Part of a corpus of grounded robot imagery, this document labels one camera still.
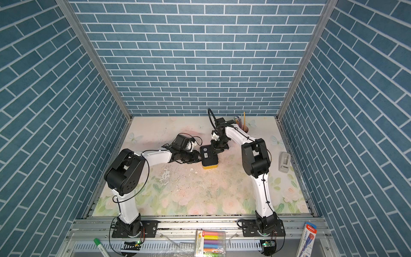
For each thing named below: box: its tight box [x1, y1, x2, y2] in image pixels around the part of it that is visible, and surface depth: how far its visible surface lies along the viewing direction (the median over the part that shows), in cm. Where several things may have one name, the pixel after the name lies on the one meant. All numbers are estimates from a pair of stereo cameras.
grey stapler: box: [278, 151, 292, 174], surface depth 96 cm
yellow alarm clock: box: [199, 144, 219, 170], surface depth 97 cm
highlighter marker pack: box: [194, 229, 227, 257], surface depth 70 cm
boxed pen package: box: [295, 221, 318, 257], surface depth 72 cm
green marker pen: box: [93, 237, 111, 257], surface depth 70 cm
